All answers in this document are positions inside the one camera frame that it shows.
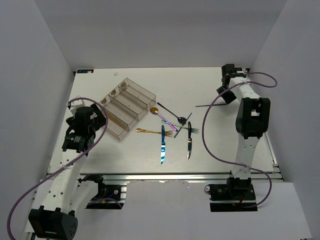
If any black spoon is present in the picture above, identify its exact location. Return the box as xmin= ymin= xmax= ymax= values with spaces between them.
xmin=157 ymin=102 xmax=187 ymax=125

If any black knife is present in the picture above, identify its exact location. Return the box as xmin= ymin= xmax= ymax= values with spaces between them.
xmin=187 ymin=121 xmax=192 ymax=160

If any gold bowl rainbow spoon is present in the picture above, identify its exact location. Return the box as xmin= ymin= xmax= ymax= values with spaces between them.
xmin=150 ymin=107 xmax=178 ymax=132

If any blue knife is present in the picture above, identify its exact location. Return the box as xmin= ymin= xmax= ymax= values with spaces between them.
xmin=160 ymin=125 xmax=166 ymax=165

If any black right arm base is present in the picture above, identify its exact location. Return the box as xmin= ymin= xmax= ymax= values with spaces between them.
xmin=204 ymin=176 xmax=258 ymax=213

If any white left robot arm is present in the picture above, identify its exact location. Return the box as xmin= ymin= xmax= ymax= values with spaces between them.
xmin=28 ymin=103 xmax=108 ymax=240

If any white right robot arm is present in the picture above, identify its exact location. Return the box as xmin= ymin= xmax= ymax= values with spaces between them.
xmin=216 ymin=64 xmax=271 ymax=181

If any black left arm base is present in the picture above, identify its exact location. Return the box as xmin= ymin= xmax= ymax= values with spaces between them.
xmin=77 ymin=174 xmax=127 ymax=210

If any rainbow fork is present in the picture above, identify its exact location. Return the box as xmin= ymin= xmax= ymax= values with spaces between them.
xmin=161 ymin=120 xmax=200 ymax=134

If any clear smoked compartment organizer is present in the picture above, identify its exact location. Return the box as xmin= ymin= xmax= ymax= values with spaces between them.
xmin=99 ymin=78 xmax=156 ymax=141

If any blue label sticker left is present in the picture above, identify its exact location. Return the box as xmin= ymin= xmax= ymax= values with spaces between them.
xmin=76 ymin=69 xmax=94 ymax=74

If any gold ornate fork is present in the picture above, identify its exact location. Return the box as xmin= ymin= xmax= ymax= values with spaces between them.
xmin=135 ymin=128 xmax=173 ymax=137

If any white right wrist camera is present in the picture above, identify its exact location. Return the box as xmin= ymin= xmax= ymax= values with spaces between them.
xmin=235 ymin=67 xmax=250 ymax=78

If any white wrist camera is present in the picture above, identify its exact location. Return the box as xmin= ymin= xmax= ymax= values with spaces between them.
xmin=66 ymin=95 xmax=86 ymax=112
xmin=235 ymin=67 xmax=250 ymax=78

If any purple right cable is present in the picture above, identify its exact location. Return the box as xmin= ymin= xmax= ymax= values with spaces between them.
xmin=201 ymin=71 xmax=278 ymax=210

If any purple cable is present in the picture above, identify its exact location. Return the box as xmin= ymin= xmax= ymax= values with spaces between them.
xmin=201 ymin=71 xmax=278 ymax=210
xmin=6 ymin=97 xmax=109 ymax=240

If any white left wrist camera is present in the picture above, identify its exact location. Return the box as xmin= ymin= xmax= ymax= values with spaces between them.
xmin=66 ymin=95 xmax=86 ymax=112

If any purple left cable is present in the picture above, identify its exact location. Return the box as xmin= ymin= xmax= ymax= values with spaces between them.
xmin=6 ymin=97 xmax=109 ymax=240

